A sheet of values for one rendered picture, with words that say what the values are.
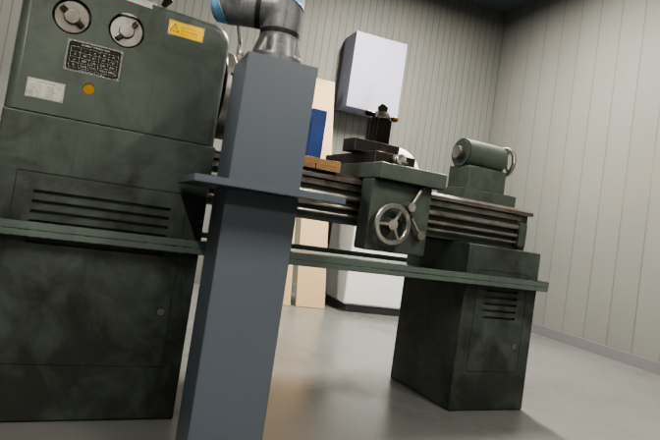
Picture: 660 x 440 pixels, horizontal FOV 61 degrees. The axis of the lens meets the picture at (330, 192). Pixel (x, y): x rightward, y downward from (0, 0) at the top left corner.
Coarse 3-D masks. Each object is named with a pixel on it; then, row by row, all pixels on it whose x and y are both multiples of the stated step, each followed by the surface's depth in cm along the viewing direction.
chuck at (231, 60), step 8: (232, 56) 200; (232, 64) 196; (232, 72) 195; (224, 80) 195; (224, 88) 194; (224, 96) 193; (224, 104) 194; (224, 112) 195; (224, 120) 197; (216, 128) 199; (216, 136) 204
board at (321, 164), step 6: (306, 156) 204; (306, 162) 204; (312, 162) 205; (318, 162) 206; (324, 162) 207; (330, 162) 208; (336, 162) 209; (312, 168) 208; (318, 168) 206; (324, 168) 207; (330, 168) 208; (336, 168) 209
